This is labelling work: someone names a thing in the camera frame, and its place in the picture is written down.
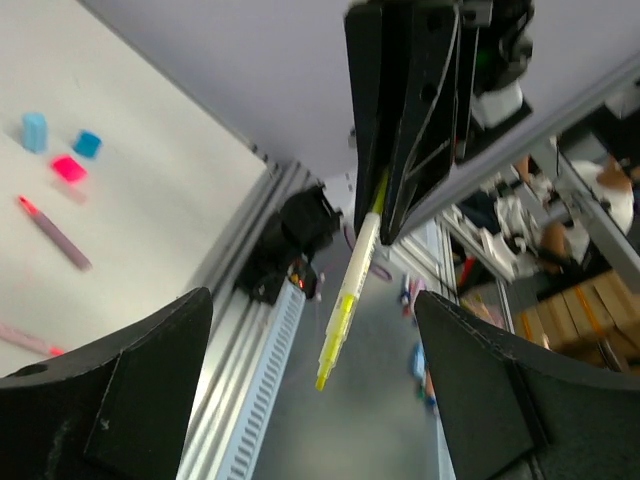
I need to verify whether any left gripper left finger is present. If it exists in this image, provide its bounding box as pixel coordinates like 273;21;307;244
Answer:
1;287;213;480

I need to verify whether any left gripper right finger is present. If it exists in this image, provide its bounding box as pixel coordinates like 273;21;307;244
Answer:
415;291;639;479

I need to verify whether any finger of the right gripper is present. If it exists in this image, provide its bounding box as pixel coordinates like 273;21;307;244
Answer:
344;4;390;228
380;1;459;245

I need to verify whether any yellow highlighter pen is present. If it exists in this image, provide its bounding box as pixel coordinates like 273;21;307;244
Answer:
315;170;389;391

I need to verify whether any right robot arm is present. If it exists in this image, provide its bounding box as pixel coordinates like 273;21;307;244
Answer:
344;1;534;245

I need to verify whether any pens pile on floor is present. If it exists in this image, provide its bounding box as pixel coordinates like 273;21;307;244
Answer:
400;274;438;415

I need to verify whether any thin red pen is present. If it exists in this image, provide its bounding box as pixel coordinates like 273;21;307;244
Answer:
0;323;65;357

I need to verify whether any person in background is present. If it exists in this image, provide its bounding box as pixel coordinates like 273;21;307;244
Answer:
494;154;636;276

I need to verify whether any grey purple marker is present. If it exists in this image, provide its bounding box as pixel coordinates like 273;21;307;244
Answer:
17;195;92;271

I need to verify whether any light blue cap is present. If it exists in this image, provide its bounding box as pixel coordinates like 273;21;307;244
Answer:
21;112;48;154

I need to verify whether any white slotted cable duct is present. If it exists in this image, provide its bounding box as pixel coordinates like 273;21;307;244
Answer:
216;283;305;480

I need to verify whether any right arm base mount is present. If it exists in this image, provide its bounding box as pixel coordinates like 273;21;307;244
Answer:
235;183;342;305

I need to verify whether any aluminium mounting rail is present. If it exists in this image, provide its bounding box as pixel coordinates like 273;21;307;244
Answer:
177;162;313;479

